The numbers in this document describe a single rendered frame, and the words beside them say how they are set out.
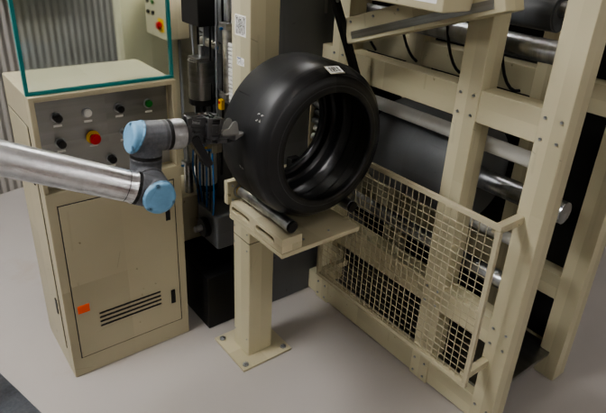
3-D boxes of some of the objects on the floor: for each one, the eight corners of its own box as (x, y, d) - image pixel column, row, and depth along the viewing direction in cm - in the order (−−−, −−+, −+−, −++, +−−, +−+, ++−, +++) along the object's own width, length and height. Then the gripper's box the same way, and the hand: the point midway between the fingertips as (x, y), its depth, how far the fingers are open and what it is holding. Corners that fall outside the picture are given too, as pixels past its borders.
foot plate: (214, 339, 270) (214, 335, 269) (261, 319, 285) (261, 316, 284) (243, 372, 251) (243, 369, 250) (291, 349, 266) (291, 345, 265)
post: (233, 342, 269) (226, -328, 161) (256, 331, 276) (264, -316, 168) (247, 358, 260) (251, -342, 152) (271, 346, 267) (290, -327, 159)
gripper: (191, 121, 160) (252, 117, 173) (177, 112, 166) (237, 109, 179) (189, 149, 163) (250, 143, 176) (175, 140, 169) (235, 134, 182)
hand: (239, 135), depth 178 cm, fingers closed
